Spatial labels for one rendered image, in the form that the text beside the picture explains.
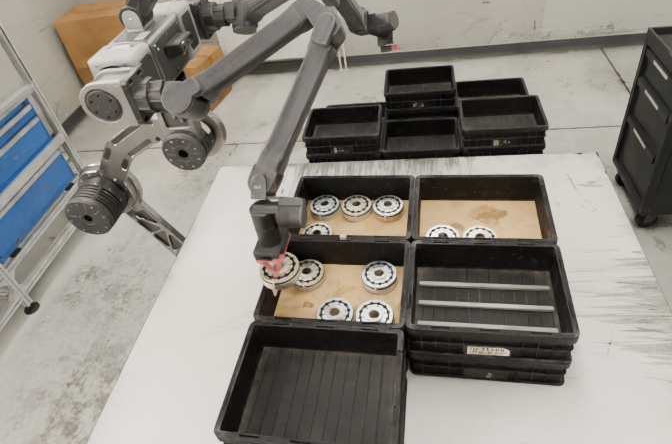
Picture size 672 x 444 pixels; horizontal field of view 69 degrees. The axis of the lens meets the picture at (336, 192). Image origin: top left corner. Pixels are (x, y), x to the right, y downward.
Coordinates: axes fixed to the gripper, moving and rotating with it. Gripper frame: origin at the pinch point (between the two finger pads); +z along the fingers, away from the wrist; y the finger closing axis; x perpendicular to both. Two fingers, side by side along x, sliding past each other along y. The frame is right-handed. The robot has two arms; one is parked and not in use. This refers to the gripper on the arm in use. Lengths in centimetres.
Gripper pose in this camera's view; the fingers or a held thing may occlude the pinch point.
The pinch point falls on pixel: (278, 263)
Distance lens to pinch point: 127.0
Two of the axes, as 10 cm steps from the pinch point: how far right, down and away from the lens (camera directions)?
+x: -9.8, -0.2, 2.1
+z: 1.2, 7.5, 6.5
